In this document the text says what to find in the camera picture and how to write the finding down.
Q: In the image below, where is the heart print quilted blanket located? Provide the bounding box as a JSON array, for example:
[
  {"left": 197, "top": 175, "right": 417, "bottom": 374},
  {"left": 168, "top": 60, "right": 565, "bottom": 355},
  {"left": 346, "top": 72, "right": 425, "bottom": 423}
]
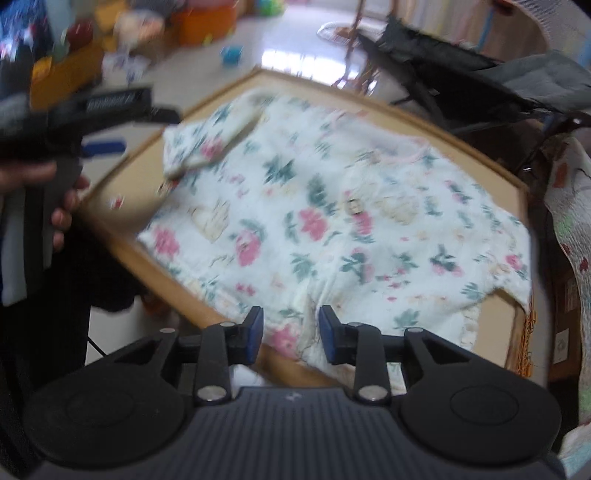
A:
[{"left": 542, "top": 136, "right": 591, "bottom": 289}]

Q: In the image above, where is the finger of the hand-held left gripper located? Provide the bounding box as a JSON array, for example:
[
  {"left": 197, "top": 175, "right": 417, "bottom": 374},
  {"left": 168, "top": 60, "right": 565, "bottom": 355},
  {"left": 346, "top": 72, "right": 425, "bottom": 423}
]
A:
[
  {"left": 81, "top": 140, "right": 128, "bottom": 158},
  {"left": 143, "top": 107, "right": 182, "bottom": 125}
]

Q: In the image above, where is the white floral baby garment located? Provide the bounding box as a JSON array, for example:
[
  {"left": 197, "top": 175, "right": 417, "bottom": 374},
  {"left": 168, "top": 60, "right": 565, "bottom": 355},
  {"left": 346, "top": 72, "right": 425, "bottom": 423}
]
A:
[{"left": 137, "top": 90, "right": 533, "bottom": 371}]

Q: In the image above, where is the person's left hand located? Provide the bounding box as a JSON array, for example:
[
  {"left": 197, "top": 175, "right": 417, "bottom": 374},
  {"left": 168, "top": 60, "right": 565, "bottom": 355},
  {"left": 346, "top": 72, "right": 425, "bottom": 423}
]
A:
[{"left": 0, "top": 162, "right": 90, "bottom": 254}]

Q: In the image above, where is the red round jar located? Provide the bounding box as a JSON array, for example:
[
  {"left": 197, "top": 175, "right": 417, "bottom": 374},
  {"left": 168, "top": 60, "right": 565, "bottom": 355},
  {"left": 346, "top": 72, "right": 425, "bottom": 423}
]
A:
[{"left": 67, "top": 19, "right": 96, "bottom": 48}]

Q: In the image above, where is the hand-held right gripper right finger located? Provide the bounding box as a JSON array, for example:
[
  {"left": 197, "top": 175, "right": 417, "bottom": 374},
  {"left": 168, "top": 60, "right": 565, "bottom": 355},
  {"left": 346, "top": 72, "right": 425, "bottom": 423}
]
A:
[{"left": 318, "top": 305, "right": 481, "bottom": 404}]

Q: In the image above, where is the white blue plastic bag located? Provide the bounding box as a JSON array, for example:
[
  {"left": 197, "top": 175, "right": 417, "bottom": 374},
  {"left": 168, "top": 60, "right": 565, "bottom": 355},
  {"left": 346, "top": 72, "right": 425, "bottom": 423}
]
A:
[{"left": 102, "top": 50, "right": 149, "bottom": 80}]

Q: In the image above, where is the wooden media cabinet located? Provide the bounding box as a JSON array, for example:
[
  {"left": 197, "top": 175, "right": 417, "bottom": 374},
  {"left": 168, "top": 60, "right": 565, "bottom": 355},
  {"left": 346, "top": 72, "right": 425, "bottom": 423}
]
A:
[{"left": 30, "top": 44, "right": 108, "bottom": 110}]

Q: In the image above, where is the white power socket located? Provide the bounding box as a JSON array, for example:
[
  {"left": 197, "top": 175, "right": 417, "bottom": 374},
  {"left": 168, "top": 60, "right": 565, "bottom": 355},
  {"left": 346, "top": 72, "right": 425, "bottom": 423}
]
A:
[{"left": 553, "top": 330, "right": 572, "bottom": 364}]

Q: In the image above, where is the orange wicker basket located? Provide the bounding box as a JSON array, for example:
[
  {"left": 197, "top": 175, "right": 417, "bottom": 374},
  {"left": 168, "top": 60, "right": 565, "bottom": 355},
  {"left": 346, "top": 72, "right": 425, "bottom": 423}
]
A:
[{"left": 519, "top": 295, "right": 541, "bottom": 376}]

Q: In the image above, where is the white orange plastic bag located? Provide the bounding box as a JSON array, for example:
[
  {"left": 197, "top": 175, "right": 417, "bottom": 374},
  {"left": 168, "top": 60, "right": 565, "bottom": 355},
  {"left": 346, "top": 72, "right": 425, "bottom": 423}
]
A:
[{"left": 115, "top": 10, "right": 160, "bottom": 44}]

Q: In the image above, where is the tall wooden stool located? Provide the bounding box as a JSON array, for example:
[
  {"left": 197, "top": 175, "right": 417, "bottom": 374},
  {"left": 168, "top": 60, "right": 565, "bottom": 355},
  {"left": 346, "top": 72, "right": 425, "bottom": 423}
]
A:
[{"left": 330, "top": 0, "right": 386, "bottom": 95}]

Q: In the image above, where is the mesh play tent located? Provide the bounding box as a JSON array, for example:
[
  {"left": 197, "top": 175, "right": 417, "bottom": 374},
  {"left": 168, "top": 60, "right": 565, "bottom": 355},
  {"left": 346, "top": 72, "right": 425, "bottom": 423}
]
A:
[{"left": 406, "top": 0, "right": 552, "bottom": 54}]

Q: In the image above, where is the grey folding recliner chair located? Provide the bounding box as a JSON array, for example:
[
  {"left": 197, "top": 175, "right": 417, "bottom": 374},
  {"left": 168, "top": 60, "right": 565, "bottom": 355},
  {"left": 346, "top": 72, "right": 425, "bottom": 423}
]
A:
[{"left": 358, "top": 16, "right": 591, "bottom": 139}]

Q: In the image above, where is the orange wheeled storage bin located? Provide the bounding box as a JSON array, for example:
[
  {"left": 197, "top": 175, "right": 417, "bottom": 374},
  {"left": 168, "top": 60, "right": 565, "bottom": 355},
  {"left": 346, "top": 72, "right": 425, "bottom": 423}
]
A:
[{"left": 171, "top": 4, "right": 238, "bottom": 47}]

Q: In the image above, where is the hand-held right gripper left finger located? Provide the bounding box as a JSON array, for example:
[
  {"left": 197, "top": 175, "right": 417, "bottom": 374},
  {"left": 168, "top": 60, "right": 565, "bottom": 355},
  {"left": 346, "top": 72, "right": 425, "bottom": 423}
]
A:
[{"left": 104, "top": 305, "right": 265, "bottom": 406}]

